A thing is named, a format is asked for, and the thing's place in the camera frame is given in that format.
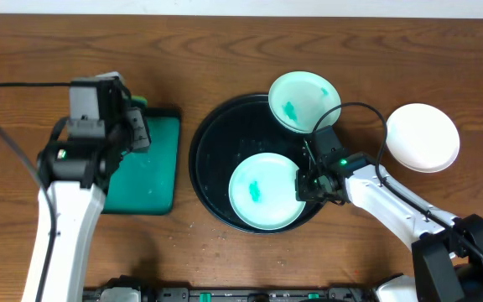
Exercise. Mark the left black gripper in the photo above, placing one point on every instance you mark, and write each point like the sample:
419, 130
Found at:
138, 129

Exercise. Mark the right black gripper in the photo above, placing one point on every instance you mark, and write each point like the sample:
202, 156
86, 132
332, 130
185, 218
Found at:
305, 187

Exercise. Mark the green scrubbing sponge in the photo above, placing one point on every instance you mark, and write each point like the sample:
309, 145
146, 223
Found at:
139, 101

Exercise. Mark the mint green plate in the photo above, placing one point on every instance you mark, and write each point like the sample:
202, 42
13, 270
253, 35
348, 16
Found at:
262, 192
299, 99

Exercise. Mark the white plate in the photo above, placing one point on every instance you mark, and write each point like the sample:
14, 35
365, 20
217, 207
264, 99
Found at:
422, 138

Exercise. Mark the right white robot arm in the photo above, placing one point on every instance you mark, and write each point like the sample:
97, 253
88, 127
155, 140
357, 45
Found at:
447, 250

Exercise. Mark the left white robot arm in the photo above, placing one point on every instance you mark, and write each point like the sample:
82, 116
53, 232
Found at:
75, 167

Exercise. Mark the rectangular green water tray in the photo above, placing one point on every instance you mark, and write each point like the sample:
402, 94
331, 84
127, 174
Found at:
144, 183

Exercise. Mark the round black serving tray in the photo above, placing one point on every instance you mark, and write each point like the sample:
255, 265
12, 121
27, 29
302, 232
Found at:
233, 132

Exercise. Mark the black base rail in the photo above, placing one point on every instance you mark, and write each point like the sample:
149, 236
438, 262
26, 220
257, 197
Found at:
126, 288

